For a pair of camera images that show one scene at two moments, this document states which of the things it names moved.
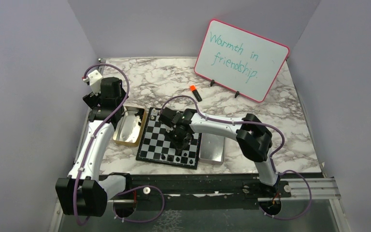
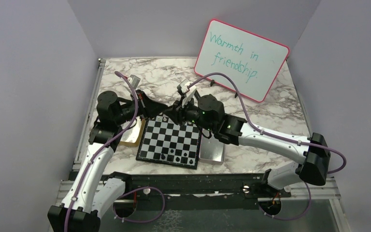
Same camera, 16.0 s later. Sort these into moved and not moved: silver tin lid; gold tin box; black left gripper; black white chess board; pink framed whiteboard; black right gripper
Moved: black left gripper; black right gripper
Not moved: gold tin box; black white chess board; silver tin lid; pink framed whiteboard
